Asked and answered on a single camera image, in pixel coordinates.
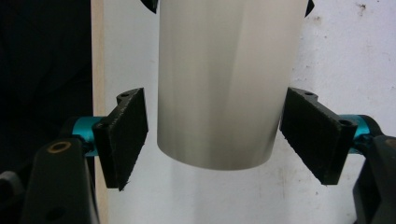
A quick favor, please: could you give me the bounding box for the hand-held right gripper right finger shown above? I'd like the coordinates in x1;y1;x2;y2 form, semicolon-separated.
278;87;372;187

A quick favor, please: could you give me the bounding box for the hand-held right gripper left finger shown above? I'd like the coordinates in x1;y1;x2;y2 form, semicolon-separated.
72;87;149;191

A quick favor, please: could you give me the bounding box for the silver metal cylinder cup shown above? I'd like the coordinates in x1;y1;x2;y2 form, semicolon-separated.
156;0;308;172

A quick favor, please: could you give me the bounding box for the white foam mat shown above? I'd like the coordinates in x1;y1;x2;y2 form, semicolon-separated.
102;0;396;224

